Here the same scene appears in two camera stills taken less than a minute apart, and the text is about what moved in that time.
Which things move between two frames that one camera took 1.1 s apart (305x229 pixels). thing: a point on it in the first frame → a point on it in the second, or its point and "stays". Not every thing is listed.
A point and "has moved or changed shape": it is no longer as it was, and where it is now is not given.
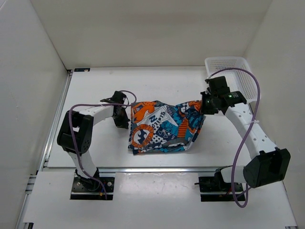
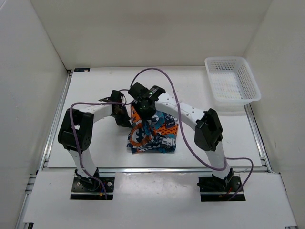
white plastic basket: [238, 80] stays
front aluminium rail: [158, 170] stays
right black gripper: [204, 110] → [144, 116]
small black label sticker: [81, 69] stays
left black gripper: [123, 124] stays
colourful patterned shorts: [156, 127] has moved or changed shape
